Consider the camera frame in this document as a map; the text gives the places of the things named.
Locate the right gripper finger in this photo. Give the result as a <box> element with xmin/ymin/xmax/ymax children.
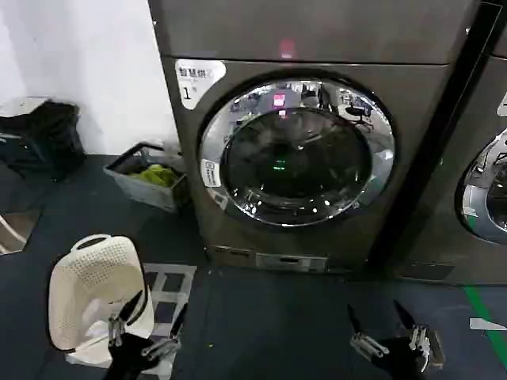
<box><xmin>392</xmin><ymin>299</ymin><xmax>441</xmax><ymax>367</ymax></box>
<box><xmin>346</xmin><ymin>303</ymin><xmax>390</xmax><ymax>356</ymax></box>

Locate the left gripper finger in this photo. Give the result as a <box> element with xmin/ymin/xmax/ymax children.
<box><xmin>141</xmin><ymin>302</ymin><xmax>189</xmax><ymax>358</ymax></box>
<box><xmin>107</xmin><ymin>290</ymin><xmax>144</xmax><ymax>350</ymax></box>

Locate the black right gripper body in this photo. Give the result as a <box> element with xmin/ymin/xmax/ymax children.
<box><xmin>371</xmin><ymin>335</ymin><xmax>429</xmax><ymax>380</ymax></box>

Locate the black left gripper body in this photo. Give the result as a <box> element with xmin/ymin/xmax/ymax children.
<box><xmin>104</xmin><ymin>333</ymin><xmax>168</xmax><ymax>380</ymax></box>

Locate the white cloth in basket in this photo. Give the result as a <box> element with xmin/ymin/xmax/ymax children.
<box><xmin>64</xmin><ymin>294</ymin><xmax>132</xmax><ymax>366</ymax></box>

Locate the white checkered floor mat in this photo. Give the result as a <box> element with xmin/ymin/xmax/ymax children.
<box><xmin>143</xmin><ymin>262</ymin><xmax>198</xmax><ymax>337</ymax></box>

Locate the white perforated laundry basket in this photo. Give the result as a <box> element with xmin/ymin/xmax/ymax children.
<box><xmin>48</xmin><ymin>233</ymin><xmax>156</xmax><ymax>355</ymax></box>

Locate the green floor tape strip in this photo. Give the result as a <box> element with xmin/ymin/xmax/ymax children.
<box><xmin>462</xmin><ymin>284</ymin><xmax>507</xmax><ymax>359</ymax></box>

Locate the white floor tape strip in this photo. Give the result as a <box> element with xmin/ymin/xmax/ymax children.
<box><xmin>469</xmin><ymin>316</ymin><xmax>507</xmax><ymax>333</ymax></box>

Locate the grey dryer with partial door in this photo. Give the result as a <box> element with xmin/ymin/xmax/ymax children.
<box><xmin>390</xmin><ymin>0</ymin><xmax>507</xmax><ymax>287</ymax></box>

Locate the grey storage box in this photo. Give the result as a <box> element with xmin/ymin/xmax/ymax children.
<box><xmin>102</xmin><ymin>142</ymin><xmax>191</xmax><ymax>215</ymax></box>

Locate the chrome glass door partly seen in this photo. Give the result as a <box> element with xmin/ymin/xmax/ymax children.
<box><xmin>455</xmin><ymin>127</ymin><xmax>507</xmax><ymax>245</ymax></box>

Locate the green cloth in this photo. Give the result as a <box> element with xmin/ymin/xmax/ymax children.
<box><xmin>136</xmin><ymin>164</ymin><xmax>179</xmax><ymax>187</ymax></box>

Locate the small white door sticker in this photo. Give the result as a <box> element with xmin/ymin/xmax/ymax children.
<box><xmin>200</xmin><ymin>158</ymin><xmax>223</xmax><ymax>189</ymax></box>

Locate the round chrome glass dryer door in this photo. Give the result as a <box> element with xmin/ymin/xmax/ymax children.
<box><xmin>198</xmin><ymin>77</ymin><xmax>397</xmax><ymax>228</ymax></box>

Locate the black plastic crate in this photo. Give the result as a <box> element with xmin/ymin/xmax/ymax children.
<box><xmin>0</xmin><ymin>97</ymin><xmax>87</xmax><ymax>183</ymax></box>

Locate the white number label sticker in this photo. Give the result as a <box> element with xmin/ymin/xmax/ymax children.
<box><xmin>173</xmin><ymin>59</ymin><xmax>227</xmax><ymax>111</ymax></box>

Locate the grey front-loading dryer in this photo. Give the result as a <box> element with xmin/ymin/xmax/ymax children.
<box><xmin>148</xmin><ymin>0</ymin><xmax>482</xmax><ymax>275</ymax></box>

